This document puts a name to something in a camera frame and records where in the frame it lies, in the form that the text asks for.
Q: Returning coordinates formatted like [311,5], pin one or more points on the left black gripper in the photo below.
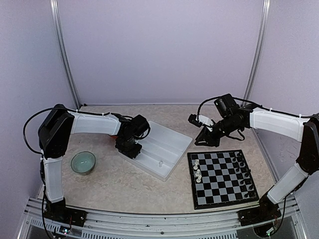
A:
[131,155]

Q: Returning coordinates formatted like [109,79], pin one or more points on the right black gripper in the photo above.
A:
[213,141]

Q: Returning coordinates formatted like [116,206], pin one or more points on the white divided plastic tray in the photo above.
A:
[161,151]

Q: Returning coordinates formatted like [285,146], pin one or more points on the black white chess board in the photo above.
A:
[215,189]

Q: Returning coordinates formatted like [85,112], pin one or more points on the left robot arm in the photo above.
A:
[54,135]

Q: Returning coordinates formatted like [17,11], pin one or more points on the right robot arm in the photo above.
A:
[220,116]

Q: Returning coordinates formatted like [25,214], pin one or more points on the row of black chess pieces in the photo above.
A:
[241,178]

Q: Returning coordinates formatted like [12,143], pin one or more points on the green glass bowl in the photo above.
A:
[83,163]

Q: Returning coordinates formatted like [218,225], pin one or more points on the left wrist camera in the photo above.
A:
[141,127]

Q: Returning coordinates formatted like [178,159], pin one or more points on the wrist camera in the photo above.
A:
[199,120]
[141,127]

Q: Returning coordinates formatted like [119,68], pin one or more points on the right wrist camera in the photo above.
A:
[199,120]

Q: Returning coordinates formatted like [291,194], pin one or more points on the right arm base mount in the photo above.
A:
[256,215]

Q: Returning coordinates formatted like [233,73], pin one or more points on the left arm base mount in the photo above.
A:
[73,217]

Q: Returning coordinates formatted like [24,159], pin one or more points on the front aluminium rail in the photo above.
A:
[101,224]

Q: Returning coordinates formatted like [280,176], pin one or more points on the right aluminium frame post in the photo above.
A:
[258,49]

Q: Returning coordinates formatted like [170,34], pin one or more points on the aluminium frame post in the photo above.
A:
[63,52]
[258,49]

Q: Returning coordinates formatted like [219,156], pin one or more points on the left aluminium frame post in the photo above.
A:
[63,52]

